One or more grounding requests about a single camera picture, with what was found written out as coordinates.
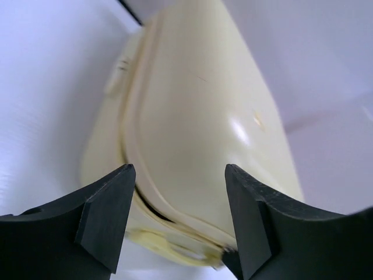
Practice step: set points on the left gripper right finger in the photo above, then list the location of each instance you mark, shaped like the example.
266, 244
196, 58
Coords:
279, 237

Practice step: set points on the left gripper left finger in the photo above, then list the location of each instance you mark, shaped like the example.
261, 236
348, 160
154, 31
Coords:
77, 236

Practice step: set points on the yellow hard-shell suitcase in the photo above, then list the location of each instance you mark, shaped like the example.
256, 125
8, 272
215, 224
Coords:
186, 100

